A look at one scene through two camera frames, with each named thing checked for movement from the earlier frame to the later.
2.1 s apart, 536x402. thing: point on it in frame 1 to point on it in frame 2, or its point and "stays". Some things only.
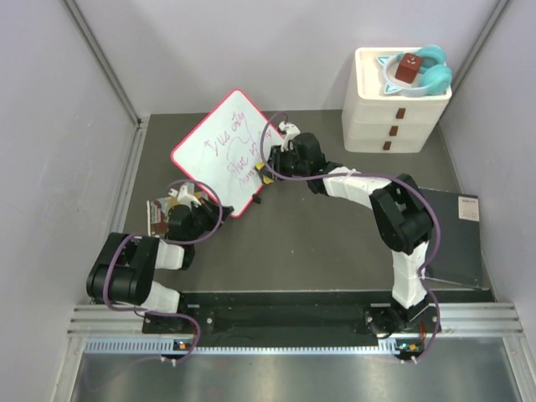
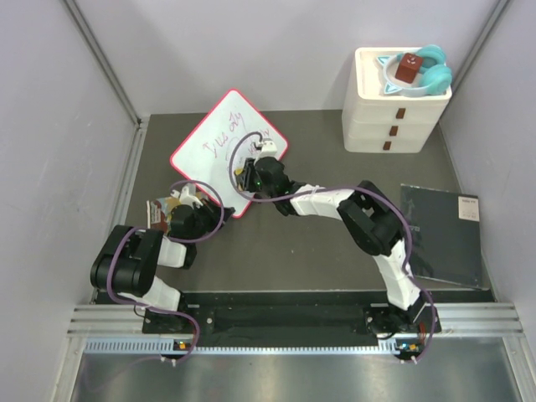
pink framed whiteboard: x=223 y=152 stays
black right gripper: x=277 y=157 to x=249 y=173
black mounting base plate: x=344 y=313 stays
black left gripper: x=213 y=213 stays
